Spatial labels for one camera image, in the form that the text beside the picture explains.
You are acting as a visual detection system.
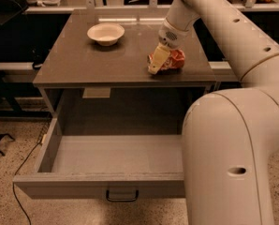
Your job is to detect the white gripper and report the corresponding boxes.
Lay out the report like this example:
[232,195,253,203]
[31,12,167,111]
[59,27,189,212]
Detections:
[148,19,189,74]

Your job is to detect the red coke can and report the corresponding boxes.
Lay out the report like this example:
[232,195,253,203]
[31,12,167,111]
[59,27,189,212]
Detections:
[148,50,185,72]

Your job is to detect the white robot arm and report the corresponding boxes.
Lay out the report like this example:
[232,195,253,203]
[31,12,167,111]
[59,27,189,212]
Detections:
[148,0,279,225]

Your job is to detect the grey cabinet with flat top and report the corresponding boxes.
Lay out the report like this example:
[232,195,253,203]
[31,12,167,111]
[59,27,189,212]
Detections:
[34,7,215,135]

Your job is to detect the open grey top drawer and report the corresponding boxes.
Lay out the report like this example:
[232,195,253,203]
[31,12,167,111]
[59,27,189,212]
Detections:
[14,118,184,200]

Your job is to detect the white paper bowl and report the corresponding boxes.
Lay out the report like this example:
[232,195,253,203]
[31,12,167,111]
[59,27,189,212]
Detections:
[87,22,125,46]

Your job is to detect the black drawer handle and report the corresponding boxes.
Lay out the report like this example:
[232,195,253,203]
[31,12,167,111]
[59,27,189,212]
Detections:
[105,190,140,203]

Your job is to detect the black floor cable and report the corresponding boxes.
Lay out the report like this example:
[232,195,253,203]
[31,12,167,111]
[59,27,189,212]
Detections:
[11,141,44,225]

